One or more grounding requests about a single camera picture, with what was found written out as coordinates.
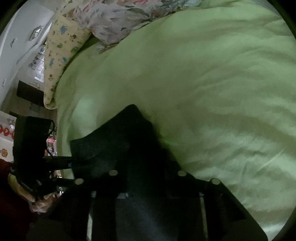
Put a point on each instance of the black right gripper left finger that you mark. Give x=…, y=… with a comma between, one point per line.
x=95, y=198

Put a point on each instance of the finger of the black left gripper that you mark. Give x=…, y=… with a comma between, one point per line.
x=57, y=162

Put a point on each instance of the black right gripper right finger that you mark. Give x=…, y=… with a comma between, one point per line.
x=218, y=214

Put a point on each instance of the black pants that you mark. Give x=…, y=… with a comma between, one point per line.
x=151, y=201

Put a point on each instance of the left hand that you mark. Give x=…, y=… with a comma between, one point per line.
x=41, y=206

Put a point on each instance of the animal print pillow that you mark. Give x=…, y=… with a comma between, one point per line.
x=65, y=38

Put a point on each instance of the light green bed sheet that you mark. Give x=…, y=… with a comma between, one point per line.
x=218, y=83

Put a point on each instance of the floral quilt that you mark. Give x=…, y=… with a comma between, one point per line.
x=111, y=21

